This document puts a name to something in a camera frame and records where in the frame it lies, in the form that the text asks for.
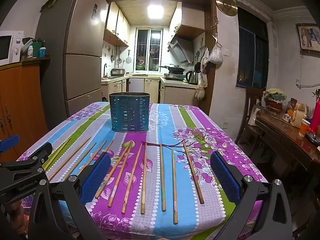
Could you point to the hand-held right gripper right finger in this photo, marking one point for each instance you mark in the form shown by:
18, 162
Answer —
225, 177

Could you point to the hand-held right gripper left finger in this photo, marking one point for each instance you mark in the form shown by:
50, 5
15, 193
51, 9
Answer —
96, 177

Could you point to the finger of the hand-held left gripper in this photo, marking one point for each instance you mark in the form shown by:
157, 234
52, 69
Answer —
10, 142
42, 155

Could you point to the wooden chopstick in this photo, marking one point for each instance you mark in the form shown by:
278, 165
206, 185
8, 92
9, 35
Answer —
70, 158
57, 153
110, 145
96, 152
174, 187
82, 158
121, 173
113, 170
162, 177
132, 177
144, 177
193, 172

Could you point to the blue perforated utensil holder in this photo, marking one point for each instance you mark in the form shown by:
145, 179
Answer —
130, 112

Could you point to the orange wooden cabinet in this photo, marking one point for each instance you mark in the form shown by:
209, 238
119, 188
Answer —
22, 100

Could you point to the dark wooden sideboard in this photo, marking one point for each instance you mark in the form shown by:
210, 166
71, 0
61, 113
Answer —
282, 135

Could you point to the wooden chair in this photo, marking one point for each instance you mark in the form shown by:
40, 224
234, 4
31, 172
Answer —
251, 97

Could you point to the floral striped tablecloth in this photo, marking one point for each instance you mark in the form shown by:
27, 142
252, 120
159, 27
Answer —
162, 120

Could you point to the hanging bag of vegetables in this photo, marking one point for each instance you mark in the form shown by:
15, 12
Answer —
200, 90

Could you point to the grey refrigerator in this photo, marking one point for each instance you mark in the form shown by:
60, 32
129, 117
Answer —
82, 72

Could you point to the white medicine bottle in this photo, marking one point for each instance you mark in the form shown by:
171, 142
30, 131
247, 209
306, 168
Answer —
30, 52

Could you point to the orange paper cup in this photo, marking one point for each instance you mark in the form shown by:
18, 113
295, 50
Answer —
303, 128

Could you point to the white microwave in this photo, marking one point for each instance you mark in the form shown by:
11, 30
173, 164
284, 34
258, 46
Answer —
15, 47

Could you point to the potted plant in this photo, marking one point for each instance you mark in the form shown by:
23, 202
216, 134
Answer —
275, 96

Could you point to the green container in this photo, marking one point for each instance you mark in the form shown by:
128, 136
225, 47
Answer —
37, 50

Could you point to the steel electric kettle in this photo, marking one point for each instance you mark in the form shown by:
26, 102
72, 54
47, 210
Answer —
192, 78

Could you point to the silver countertop appliance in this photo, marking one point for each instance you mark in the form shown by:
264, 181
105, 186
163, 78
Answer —
117, 72

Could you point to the kitchen faucet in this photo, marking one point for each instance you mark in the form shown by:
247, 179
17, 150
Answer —
105, 67

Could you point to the red thermos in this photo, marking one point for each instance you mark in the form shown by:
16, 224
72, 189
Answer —
316, 117

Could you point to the gas stove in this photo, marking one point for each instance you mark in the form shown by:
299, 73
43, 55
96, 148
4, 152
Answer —
175, 76

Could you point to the hanging black pan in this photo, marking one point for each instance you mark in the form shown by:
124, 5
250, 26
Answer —
197, 67

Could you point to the hanging beige cloth bag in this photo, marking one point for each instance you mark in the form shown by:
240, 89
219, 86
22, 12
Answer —
205, 60

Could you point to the black wok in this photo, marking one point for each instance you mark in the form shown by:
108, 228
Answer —
175, 68

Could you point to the white hanging plastic bag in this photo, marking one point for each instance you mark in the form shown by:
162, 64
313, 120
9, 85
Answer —
216, 56

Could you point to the hanging strainer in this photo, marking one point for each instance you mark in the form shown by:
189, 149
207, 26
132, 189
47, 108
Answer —
128, 60

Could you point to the flower bouquet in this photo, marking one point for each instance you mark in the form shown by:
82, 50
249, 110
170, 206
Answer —
317, 93

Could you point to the large dark window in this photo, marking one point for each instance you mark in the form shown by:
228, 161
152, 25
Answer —
250, 50

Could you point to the steel range hood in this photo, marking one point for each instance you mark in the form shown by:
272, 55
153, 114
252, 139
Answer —
181, 50

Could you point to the kitchen window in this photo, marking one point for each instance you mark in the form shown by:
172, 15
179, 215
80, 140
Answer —
143, 45

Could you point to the green folded bag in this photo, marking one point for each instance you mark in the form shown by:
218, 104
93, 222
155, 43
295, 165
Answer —
53, 1

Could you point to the fridge photo sticker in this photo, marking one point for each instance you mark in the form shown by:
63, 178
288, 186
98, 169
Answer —
94, 12

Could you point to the framed picture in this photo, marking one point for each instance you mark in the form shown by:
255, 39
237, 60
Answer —
310, 38

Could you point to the ceiling light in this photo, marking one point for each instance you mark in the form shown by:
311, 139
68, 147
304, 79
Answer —
155, 11

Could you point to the white wall switch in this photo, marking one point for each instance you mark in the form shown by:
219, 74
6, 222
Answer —
226, 52

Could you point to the beige wall cabinets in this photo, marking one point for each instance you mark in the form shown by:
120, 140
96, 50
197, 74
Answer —
116, 25

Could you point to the wall cabinet above hood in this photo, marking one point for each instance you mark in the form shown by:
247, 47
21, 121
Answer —
192, 20

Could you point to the brass wall clock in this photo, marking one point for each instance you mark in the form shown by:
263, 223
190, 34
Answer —
226, 5

